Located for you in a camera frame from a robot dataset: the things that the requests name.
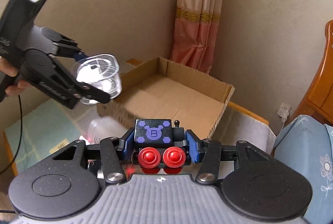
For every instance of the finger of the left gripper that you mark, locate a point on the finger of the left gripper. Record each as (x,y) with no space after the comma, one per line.
(49,76)
(65,47)

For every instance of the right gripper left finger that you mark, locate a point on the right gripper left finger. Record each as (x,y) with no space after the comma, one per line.
(103,162)

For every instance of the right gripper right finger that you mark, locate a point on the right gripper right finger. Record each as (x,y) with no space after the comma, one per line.
(209,153)

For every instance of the white translucent plastic bottle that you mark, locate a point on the white translucent plastic bottle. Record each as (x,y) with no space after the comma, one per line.
(104,127)

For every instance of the clear round plastic container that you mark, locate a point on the clear round plastic container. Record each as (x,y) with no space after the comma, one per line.
(100,71)

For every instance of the black toy car red wheels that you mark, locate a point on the black toy car red wheels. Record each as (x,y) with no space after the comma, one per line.
(159,144)

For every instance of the cardboard box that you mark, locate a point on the cardboard box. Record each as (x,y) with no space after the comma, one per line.
(163,89)

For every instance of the blue floral bedding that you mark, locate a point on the blue floral bedding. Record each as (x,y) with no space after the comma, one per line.
(305,145)

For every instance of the wooden headboard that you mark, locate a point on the wooden headboard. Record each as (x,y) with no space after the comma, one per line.
(317,102)

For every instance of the pink orange curtain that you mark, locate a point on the pink orange curtain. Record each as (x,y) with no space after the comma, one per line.
(195,33)

